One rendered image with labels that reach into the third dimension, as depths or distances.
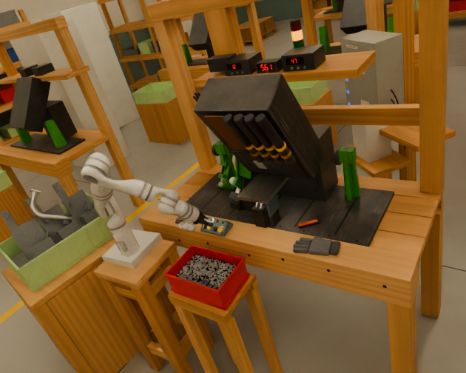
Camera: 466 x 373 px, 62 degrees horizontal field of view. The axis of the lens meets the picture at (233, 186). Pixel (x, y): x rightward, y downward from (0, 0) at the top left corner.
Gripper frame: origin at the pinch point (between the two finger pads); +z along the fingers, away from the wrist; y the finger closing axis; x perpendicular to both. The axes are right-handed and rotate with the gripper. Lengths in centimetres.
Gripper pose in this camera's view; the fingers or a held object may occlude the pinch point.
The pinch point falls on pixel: (209, 223)
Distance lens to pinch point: 187.1
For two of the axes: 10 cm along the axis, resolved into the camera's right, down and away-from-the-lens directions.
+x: -3.0, 9.2, -2.5
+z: 5.1, 3.7, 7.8
